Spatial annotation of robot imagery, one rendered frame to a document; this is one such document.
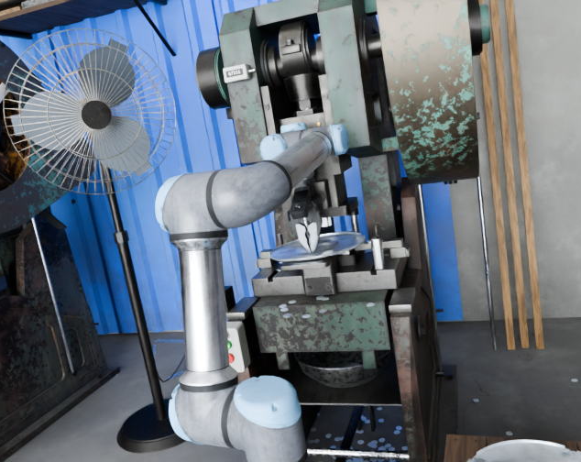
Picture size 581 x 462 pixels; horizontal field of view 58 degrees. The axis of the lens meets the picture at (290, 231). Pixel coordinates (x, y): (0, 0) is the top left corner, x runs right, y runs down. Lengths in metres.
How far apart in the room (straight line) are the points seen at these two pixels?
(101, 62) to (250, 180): 1.18
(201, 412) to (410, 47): 0.85
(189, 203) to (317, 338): 0.69
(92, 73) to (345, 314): 1.21
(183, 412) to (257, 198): 0.44
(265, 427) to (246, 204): 0.40
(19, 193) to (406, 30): 1.75
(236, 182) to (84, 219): 2.65
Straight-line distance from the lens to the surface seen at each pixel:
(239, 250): 3.05
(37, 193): 2.51
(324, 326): 1.53
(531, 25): 2.79
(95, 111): 1.98
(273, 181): 0.99
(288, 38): 1.60
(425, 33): 1.20
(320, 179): 1.57
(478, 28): 1.53
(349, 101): 1.50
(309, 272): 1.55
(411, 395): 1.51
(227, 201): 0.97
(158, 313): 3.45
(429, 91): 1.22
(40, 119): 2.06
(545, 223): 2.85
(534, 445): 1.36
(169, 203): 1.04
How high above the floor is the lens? 1.14
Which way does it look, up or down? 11 degrees down
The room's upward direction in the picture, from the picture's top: 9 degrees counter-clockwise
